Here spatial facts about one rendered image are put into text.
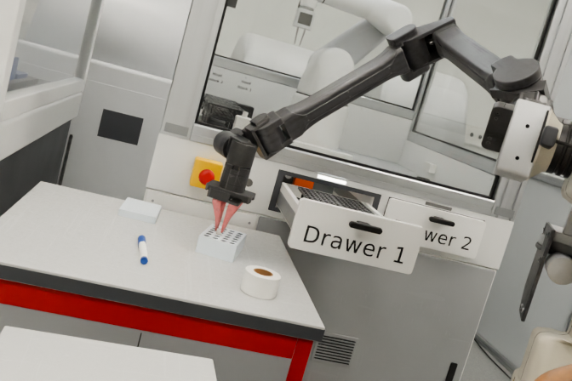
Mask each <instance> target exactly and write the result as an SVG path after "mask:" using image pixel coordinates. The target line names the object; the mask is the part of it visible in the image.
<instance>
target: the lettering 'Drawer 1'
mask: <svg viewBox="0 0 572 381"><path fill-rule="evenodd" d="M309 228H313V229H315V230H316V231H317V237H316V239H315V240H313V241H308V240H307V239H306V237H307V234H308V231H309ZM326 236H331V235H330V234H328V235H326V234H325V233H324V234H323V239H322V243H321V245H323V242H324V239H325V237H326ZM335 237H337V238H339V239H340V241H339V242H338V241H332V242H331V244H330V246H331V247H332V248H338V249H340V246H341V243H342V239H341V237H339V236H334V238H335ZM318 238H319V230H318V228H316V227H314V226H310V225H308V226H307V229H306V234H305V237H304V241H303V242H315V241H316V240H317V239H318ZM334 242H338V243H339V246H338V247H333V243H334ZM353 243H354V251H353V252H354V253H356V252H357V251H358V249H359V248H360V246H361V244H362V242H360V243H359V245H358V246H357V249H356V241H354V240H353V242H352V244H351V246H350V247H349V248H348V244H349V239H346V250H347V252H349V250H350V249H351V247H352V245H353ZM367 246H372V247H373V249H368V248H366V247H367ZM381 249H386V247H379V251H378V253H377V256H376V258H379V255H380V250H381ZM398 249H401V251H400V254H399V257H398V261H396V260H394V261H393V262H396V263H399V264H402V263H403V262H401V261H400V259H401V256H402V252H403V247H398ZM365 250H369V251H373V252H374V251H375V246H374V245H373V244H370V243H369V244H366V245H365V246H364V248H363V253H364V255H366V256H369V257H372V256H373V254H371V255H369V254H366V252H365Z"/></svg>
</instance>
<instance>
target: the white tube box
mask: <svg viewBox="0 0 572 381"><path fill-rule="evenodd" d="M246 235H247V234H245V233H242V232H239V231H236V230H231V229H228V228H225V230H224V231H223V232H222V233H221V236H219V235H217V234H216V231H215V225H214V224H212V225H211V226H209V227H208V228H207V229H206V230H205V231H204V232H202V233H201V234H200V235H199V238H198V240H197V246H196V250H195V252H197V253H201V254H205V255H208V256H210V257H213V258H217V259H221V260H225V261H227V262H230V263H233V261H234V260H235V259H236V257H237V256H238V255H239V254H240V252H241V251H242V250H243V245H244V242H245V238H246Z"/></svg>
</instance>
